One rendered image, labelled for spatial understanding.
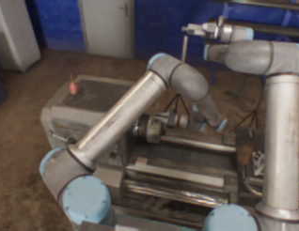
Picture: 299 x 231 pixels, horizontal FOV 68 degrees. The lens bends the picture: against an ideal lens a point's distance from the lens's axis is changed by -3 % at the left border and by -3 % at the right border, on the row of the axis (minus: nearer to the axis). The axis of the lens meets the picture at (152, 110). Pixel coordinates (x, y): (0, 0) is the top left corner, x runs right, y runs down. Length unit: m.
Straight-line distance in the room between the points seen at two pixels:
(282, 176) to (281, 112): 0.20
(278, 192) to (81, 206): 0.62
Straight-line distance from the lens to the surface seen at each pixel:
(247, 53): 0.84
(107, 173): 1.86
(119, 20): 4.71
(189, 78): 0.92
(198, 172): 1.88
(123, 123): 0.90
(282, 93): 0.84
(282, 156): 0.82
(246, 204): 1.79
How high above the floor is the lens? 2.35
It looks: 41 degrees down
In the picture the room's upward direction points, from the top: 2 degrees clockwise
